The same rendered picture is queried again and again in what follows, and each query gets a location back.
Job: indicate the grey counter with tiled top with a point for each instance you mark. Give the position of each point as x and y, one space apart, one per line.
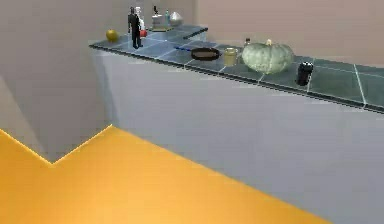
233 126

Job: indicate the yellowish glass jar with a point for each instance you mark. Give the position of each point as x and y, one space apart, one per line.
230 56

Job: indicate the small brown bottle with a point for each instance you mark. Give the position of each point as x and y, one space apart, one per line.
247 41

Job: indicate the pale green pumpkin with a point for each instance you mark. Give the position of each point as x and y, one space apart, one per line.
266 58

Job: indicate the grey toaster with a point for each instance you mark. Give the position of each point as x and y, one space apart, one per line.
157 22

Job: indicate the teal bottle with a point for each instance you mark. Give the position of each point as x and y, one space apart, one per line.
167 18

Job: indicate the tall black bottle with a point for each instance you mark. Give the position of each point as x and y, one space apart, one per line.
135 28

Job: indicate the white bottle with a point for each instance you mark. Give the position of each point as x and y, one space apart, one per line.
139 18

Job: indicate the yellow apple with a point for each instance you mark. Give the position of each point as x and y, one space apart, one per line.
112 35

